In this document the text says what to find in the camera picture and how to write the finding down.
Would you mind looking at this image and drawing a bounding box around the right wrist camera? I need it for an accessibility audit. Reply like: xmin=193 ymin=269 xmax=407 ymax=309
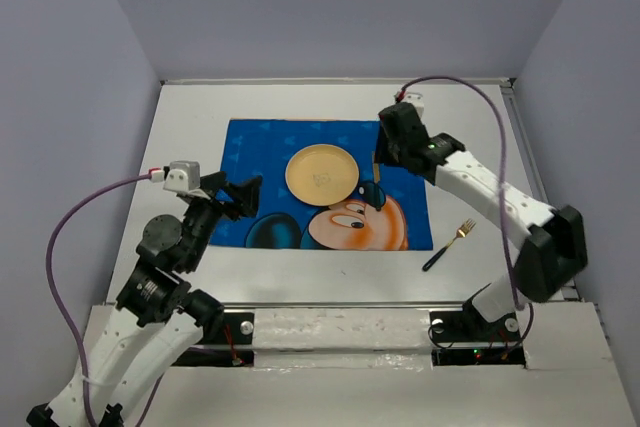
xmin=394 ymin=91 xmax=425 ymax=117

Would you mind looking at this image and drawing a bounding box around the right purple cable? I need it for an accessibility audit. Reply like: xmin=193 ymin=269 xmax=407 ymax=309
xmin=394 ymin=75 xmax=535 ymax=348

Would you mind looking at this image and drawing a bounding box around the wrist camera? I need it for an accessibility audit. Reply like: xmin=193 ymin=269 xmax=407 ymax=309
xmin=148 ymin=160 xmax=200 ymax=194
xmin=394 ymin=91 xmax=425 ymax=117

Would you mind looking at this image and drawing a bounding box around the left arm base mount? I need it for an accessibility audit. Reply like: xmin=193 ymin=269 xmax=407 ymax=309
xmin=173 ymin=311 xmax=255 ymax=368

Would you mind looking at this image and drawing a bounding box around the blue Mickey Mouse placemat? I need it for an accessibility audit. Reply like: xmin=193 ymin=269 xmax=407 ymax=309
xmin=211 ymin=119 xmax=433 ymax=251

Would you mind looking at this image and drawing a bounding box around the gold fork black handle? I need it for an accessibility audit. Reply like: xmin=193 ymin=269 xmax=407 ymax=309
xmin=421 ymin=219 xmax=476 ymax=272

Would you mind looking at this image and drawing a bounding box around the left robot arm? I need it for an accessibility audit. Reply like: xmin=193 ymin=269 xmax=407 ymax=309
xmin=26 ymin=161 xmax=262 ymax=426

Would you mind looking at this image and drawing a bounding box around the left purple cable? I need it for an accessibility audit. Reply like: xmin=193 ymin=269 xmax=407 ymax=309
xmin=45 ymin=172 xmax=166 ymax=427

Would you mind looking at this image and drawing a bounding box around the gold knife black handle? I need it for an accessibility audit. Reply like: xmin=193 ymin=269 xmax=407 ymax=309
xmin=372 ymin=153 xmax=384 ymax=212

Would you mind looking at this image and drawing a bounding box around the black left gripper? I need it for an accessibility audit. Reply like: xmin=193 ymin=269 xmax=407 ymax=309
xmin=184 ymin=169 xmax=264 ymax=270

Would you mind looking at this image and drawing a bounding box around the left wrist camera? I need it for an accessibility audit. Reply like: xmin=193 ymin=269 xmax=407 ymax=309
xmin=148 ymin=160 xmax=200 ymax=194

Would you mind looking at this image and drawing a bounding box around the yellow plastic plate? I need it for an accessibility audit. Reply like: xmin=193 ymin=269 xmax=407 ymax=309
xmin=285 ymin=144 xmax=359 ymax=207

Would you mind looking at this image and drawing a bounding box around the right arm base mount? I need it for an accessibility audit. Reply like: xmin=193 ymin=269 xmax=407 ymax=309
xmin=427 ymin=309 xmax=528 ymax=367

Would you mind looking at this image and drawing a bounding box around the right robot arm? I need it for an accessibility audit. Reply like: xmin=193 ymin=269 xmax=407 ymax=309
xmin=375 ymin=102 xmax=588 ymax=339

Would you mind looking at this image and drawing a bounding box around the purple cable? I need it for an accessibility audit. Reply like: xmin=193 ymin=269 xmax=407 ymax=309
xmin=394 ymin=75 xmax=535 ymax=348
xmin=45 ymin=172 xmax=166 ymax=427

